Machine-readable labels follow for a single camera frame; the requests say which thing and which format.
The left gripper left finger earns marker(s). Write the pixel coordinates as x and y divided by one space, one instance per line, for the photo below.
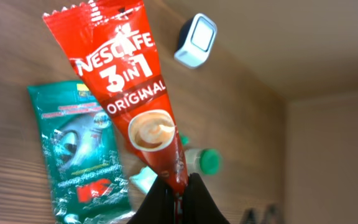
157 207

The white barcode scanner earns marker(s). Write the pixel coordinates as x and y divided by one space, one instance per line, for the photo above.
196 39

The red Nescafe coffee sachet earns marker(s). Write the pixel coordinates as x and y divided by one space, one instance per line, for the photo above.
111 48

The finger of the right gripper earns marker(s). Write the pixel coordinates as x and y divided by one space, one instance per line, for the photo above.
249 217
273 215

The green snack packet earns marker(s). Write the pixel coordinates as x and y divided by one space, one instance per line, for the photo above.
84 171

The teal wet wipes pack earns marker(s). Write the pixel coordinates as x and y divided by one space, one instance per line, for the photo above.
144 179

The green lid jar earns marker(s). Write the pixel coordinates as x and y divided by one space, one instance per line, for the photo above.
203 161

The red sauce bottle green cap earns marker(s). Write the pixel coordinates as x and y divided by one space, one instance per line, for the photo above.
184 139

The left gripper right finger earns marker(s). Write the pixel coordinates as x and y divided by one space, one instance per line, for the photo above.
198 205

